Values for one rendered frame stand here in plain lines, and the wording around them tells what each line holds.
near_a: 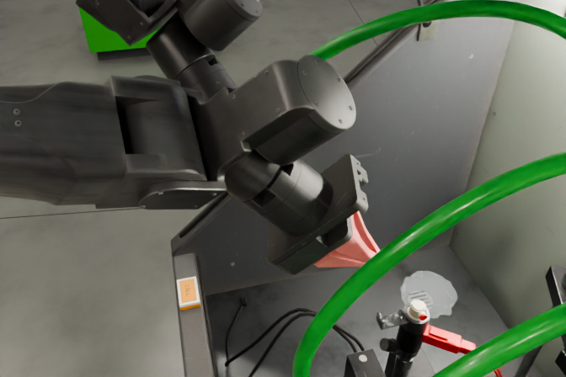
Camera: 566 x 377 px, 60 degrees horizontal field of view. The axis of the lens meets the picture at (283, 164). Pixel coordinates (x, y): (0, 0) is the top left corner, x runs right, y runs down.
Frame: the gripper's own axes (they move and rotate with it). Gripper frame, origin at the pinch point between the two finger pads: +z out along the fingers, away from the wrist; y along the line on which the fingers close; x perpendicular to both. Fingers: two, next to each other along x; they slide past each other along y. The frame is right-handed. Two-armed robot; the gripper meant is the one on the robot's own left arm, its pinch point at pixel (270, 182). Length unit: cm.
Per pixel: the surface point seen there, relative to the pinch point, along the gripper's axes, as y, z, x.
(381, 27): -0.4, -6.1, -19.5
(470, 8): 1.6, -3.0, -25.8
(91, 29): 204, -144, 211
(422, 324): 0.8, 21.4, -5.2
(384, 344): 0.6, 22.2, 0.3
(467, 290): 39, 39, 7
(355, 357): 5.1, 25.3, 9.0
